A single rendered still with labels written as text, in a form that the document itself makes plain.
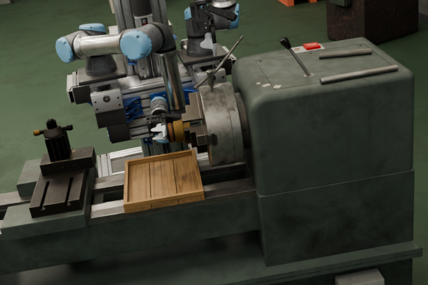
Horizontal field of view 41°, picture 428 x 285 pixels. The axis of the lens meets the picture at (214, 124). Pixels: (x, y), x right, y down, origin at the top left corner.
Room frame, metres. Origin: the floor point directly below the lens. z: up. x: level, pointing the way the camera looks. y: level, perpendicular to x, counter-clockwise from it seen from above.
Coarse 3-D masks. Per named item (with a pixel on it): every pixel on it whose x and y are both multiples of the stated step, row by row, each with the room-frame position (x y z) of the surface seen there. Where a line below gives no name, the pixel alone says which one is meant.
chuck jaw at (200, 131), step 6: (198, 126) 2.00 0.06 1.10; (204, 126) 1.99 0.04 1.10; (186, 132) 1.97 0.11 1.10; (192, 132) 1.94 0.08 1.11; (198, 132) 1.93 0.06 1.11; (204, 132) 1.92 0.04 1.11; (186, 138) 1.97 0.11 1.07; (192, 138) 1.94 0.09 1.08; (198, 138) 1.90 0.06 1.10; (204, 138) 1.90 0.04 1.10; (210, 138) 1.89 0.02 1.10; (216, 138) 1.89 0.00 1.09; (198, 144) 1.90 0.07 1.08; (210, 144) 1.88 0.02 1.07
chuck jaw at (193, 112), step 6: (192, 96) 2.09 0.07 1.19; (198, 96) 2.09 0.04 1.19; (192, 102) 2.07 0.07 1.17; (198, 102) 2.07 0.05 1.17; (186, 108) 2.06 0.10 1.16; (192, 108) 2.06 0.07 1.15; (198, 108) 2.06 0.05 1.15; (186, 114) 2.05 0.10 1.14; (192, 114) 2.05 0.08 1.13; (198, 114) 2.05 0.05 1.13; (186, 120) 2.03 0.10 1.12; (192, 120) 2.05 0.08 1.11; (198, 120) 2.07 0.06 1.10
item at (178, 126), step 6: (180, 120) 2.03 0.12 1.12; (168, 126) 2.01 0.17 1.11; (174, 126) 2.00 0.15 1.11; (180, 126) 2.00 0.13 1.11; (186, 126) 2.01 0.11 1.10; (168, 132) 1.99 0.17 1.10; (174, 132) 1.99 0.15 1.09; (180, 132) 1.99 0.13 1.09; (168, 138) 1.99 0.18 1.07; (174, 138) 1.99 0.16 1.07; (180, 138) 1.99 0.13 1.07
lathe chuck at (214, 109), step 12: (216, 84) 2.07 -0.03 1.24; (204, 96) 1.98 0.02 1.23; (216, 96) 1.97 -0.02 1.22; (204, 108) 1.93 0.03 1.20; (216, 108) 1.93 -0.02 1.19; (228, 108) 1.93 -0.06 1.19; (204, 120) 1.94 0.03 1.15; (216, 120) 1.90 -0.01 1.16; (228, 120) 1.90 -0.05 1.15; (216, 132) 1.89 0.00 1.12; (228, 132) 1.89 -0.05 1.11; (216, 144) 1.89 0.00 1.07; (228, 144) 1.88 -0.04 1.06; (216, 156) 1.89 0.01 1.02; (228, 156) 1.90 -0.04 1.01
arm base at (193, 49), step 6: (192, 36) 2.70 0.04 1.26; (198, 36) 2.69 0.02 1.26; (192, 42) 2.70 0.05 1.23; (198, 42) 2.69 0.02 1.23; (186, 48) 2.74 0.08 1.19; (192, 48) 2.70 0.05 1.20; (198, 48) 2.68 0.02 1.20; (204, 48) 2.68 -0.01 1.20; (192, 54) 2.68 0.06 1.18; (198, 54) 2.67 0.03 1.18; (204, 54) 2.67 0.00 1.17; (210, 54) 2.68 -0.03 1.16
